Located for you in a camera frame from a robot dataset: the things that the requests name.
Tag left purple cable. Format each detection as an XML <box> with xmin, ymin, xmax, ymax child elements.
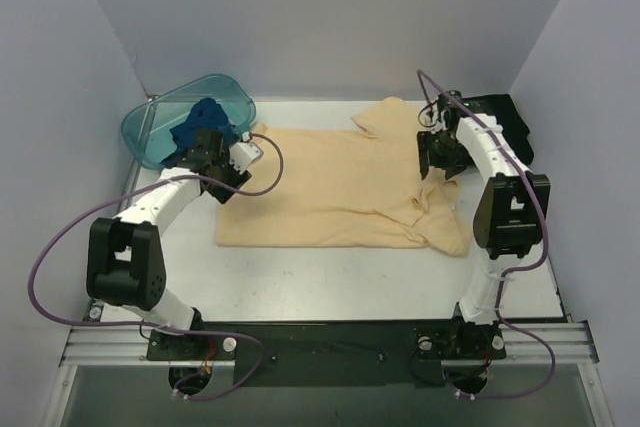
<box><xmin>27</xmin><ymin>132</ymin><xmax>285</xmax><ymax>402</ymax></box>

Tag beige t shirt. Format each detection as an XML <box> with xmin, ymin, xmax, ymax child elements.
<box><xmin>215</xmin><ymin>97</ymin><xmax>472</xmax><ymax>257</ymax></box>

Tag blue t shirt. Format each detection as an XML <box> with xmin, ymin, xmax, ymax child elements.
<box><xmin>161</xmin><ymin>97</ymin><xmax>238</xmax><ymax>167</ymax></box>

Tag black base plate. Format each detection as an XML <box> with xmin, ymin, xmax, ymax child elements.
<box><xmin>146</xmin><ymin>318</ymin><xmax>506</xmax><ymax>387</ymax></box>

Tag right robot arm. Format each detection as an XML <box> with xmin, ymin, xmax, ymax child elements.
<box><xmin>417</xmin><ymin>90</ymin><xmax>551</xmax><ymax>356</ymax></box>

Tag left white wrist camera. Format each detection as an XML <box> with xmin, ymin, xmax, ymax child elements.
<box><xmin>229</xmin><ymin>141</ymin><xmax>264</xmax><ymax>173</ymax></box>

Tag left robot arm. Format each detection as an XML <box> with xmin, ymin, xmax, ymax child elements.
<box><xmin>86</xmin><ymin>129</ymin><xmax>263</xmax><ymax>359</ymax></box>

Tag teal plastic basket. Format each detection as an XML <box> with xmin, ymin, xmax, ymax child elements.
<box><xmin>121</xmin><ymin>74</ymin><xmax>256</xmax><ymax>170</ymax></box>

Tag purple cable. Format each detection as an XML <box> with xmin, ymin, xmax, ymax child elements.
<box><xmin>416</xmin><ymin>69</ymin><xmax>557</xmax><ymax>401</ymax></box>
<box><xmin>27</xmin><ymin>132</ymin><xmax>285</xmax><ymax>402</ymax></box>

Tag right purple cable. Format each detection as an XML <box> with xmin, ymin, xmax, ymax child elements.
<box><xmin>416</xmin><ymin>69</ymin><xmax>557</xmax><ymax>401</ymax></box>

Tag black folded t shirt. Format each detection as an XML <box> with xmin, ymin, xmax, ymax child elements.
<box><xmin>463</xmin><ymin>94</ymin><xmax>534</xmax><ymax>166</ymax></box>

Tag aluminium frame rail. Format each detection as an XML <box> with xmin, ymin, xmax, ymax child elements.
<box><xmin>60</xmin><ymin>322</ymin><xmax>599</xmax><ymax>366</ymax></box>

